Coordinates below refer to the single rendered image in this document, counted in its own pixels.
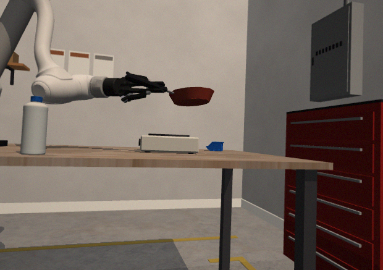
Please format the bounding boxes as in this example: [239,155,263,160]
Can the red frying pan with black handle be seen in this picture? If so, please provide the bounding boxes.
[139,77,214,106]

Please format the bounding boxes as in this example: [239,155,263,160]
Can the white bottle with blue cap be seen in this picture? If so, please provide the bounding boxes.
[20,96,48,155]

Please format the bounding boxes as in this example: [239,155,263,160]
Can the blue plastic bin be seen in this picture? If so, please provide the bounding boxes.
[206,141,224,151]

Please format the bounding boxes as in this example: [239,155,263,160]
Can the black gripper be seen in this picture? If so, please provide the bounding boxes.
[103,74,164,103]

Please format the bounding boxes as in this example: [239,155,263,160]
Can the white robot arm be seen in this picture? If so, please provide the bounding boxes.
[0,0,109,104]

